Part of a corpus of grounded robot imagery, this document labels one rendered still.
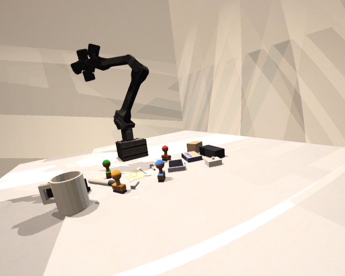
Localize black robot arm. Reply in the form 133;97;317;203
71;44;149;142

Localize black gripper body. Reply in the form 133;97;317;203
77;49;95;82

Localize orange rubber stamp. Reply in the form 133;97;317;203
111;170;127;194

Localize beige mug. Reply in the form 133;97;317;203
38;170;90;215

